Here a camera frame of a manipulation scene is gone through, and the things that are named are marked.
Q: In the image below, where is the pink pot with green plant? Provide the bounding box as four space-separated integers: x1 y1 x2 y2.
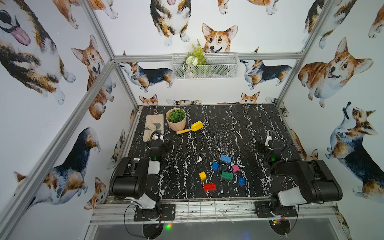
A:
166 108 187 132

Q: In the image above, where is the white wire basket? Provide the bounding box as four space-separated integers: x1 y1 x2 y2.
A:
172 53 240 79

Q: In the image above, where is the light blue long lego brick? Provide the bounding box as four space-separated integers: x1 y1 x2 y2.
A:
220 155 232 164

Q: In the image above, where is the red long lego brick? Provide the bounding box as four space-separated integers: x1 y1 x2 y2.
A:
203 184 217 192

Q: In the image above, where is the dark blue small lego brick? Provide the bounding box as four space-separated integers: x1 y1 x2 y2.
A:
238 178 245 186

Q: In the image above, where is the green long lego brick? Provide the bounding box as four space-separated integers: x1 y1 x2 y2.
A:
221 172 234 181

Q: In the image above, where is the beige work glove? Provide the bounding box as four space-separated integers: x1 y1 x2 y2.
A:
143 114 165 142

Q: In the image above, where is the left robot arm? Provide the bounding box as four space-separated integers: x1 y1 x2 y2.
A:
109 131 171 213

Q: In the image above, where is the yellow small lego brick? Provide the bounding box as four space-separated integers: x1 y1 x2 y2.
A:
199 172 207 182

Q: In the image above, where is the yellow toy shovel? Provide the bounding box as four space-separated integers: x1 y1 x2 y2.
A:
177 121 204 135

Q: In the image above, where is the green fern with white flower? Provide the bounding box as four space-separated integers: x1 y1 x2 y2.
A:
183 40 207 78

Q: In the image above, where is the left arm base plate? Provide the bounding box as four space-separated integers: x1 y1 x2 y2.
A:
134 204 176 222

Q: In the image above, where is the aluminium front rail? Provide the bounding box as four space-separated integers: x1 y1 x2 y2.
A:
89 200 338 226

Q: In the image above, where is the pink small lego brick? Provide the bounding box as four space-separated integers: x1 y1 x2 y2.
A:
232 165 240 173

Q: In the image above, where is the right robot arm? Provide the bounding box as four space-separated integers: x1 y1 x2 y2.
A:
257 131 343 208

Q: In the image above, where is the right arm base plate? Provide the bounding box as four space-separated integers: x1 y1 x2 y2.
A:
254 201 298 218

